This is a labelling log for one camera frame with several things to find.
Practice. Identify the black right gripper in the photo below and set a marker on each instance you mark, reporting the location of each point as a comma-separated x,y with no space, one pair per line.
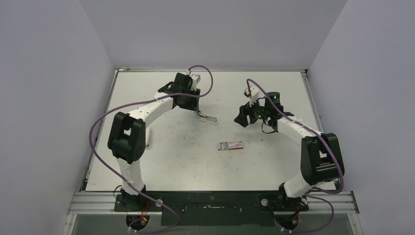
245,113

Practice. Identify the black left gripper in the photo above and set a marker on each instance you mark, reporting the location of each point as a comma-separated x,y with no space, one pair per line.
193,105

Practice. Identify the light blue stapler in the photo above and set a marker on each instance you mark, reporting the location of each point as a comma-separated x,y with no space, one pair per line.
205,118

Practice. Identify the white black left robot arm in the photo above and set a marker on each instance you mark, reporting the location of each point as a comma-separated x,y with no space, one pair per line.
127,138

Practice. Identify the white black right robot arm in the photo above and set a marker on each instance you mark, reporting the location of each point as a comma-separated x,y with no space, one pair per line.
320,155

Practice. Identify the red white staple box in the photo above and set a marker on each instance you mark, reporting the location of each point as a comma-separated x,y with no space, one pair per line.
230,145

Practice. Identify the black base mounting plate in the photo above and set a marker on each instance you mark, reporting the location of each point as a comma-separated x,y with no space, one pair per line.
262,207

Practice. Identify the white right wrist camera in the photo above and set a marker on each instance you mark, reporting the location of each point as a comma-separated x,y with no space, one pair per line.
252,93

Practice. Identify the aluminium front rail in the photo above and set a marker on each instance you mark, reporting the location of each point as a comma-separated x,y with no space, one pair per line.
105,203

